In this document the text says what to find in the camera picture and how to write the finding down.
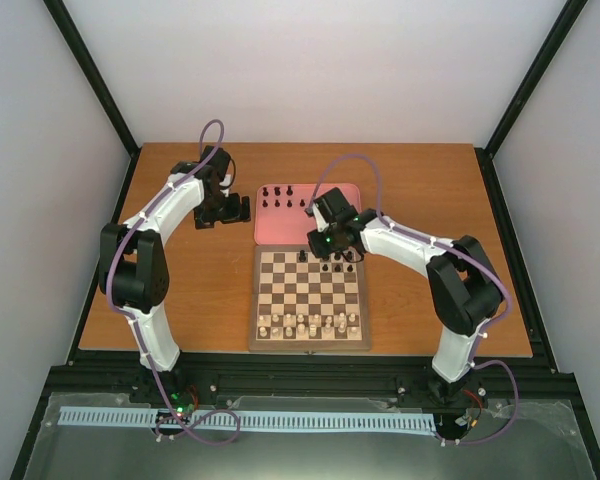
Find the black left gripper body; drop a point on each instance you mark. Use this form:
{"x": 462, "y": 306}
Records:
{"x": 218, "y": 209}

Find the light blue cable duct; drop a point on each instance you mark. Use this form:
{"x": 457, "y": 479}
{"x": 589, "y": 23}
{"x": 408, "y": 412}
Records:
{"x": 252, "y": 421}

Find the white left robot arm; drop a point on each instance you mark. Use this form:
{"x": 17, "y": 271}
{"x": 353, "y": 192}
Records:
{"x": 133, "y": 270}

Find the black right frame post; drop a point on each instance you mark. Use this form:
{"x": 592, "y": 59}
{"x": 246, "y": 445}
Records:
{"x": 549, "y": 48}

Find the black front frame rail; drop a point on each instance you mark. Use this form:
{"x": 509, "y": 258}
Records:
{"x": 409, "y": 380}

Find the pink plastic tray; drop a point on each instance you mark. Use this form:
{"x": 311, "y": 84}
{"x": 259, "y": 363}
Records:
{"x": 283, "y": 226}

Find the wooden chess board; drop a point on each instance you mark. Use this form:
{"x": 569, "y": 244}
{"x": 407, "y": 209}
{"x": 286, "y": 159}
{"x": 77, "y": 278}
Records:
{"x": 281, "y": 285}

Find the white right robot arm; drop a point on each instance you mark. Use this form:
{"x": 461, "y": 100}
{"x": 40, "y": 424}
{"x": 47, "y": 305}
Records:
{"x": 466, "y": 292}

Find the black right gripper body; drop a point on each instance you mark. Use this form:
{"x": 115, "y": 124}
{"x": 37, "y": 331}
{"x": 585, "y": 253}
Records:
{"x": 325, "y": 248}

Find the black left frame post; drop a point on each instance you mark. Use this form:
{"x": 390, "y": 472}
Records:
{"x": 76, "y": 44}

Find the black frame post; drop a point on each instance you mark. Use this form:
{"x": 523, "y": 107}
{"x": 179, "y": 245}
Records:
{"x": 549, "y": 48}
{"x": 76, "y": 44}

